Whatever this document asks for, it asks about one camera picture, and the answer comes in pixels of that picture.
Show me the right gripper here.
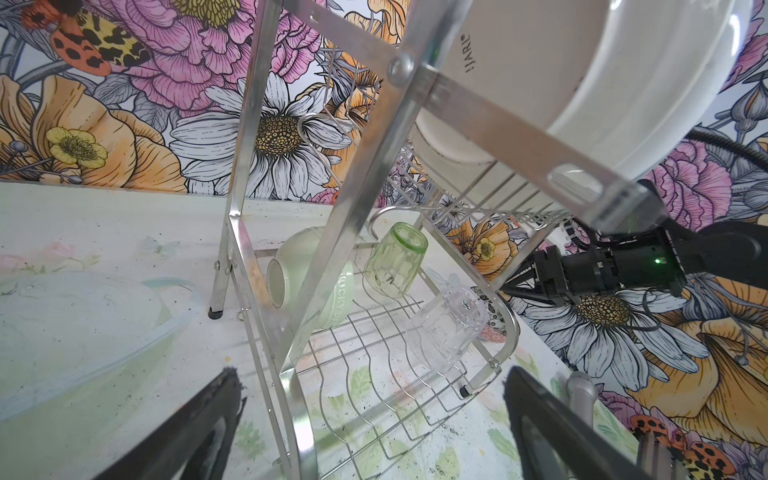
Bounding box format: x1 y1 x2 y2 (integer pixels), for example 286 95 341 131
500 244 690 306

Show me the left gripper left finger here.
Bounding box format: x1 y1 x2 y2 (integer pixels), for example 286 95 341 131
97 367 246 479

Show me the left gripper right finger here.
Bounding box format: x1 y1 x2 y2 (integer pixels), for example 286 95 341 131
504 367 649 480

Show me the translucent pale green lid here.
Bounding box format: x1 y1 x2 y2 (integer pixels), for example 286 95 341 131
1 271 199 419

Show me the steel two-tier dish rack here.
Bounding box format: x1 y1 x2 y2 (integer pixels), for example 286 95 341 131
211 1 634 479

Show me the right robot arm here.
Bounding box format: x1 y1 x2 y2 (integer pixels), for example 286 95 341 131
498 181 767 306

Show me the grey metal cylinder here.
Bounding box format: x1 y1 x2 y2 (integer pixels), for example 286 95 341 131
566 371 598 421

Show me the clear faceted glass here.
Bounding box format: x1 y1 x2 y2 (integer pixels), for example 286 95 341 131
406 285 489 374

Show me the cream white plate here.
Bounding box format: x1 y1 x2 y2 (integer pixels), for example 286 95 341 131
442 1 762 180

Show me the light green ceramic bowl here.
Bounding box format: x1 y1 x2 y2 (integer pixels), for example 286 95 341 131
266 227 355 331

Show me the green glass tumbler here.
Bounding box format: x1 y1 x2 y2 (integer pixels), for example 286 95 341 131
363 222 429 299

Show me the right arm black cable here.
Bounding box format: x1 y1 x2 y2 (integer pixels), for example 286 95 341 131
683 127 768 175

